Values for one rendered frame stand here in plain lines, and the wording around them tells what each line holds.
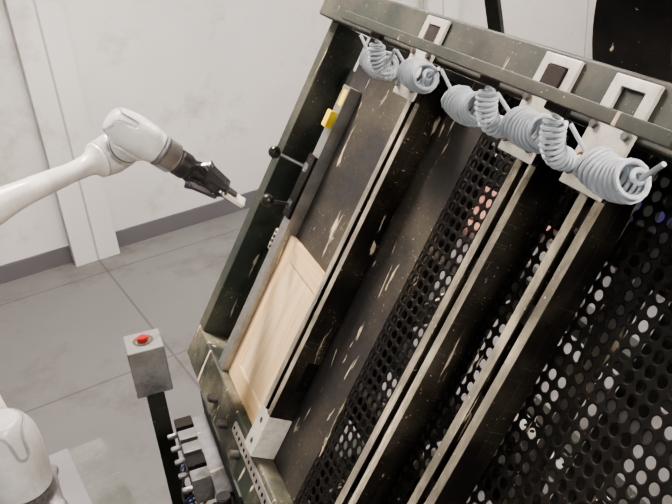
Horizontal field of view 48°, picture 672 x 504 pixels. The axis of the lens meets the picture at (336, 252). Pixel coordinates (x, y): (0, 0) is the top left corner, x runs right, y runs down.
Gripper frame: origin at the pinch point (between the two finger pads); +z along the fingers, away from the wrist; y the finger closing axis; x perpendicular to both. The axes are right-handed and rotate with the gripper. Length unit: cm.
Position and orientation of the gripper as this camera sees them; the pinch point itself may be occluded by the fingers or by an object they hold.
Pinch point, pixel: (234, 197)
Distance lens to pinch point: 220.2
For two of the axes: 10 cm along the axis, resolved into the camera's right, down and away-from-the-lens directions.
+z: 7.3, 4.7, 5.0
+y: -6.8, 4.1, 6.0
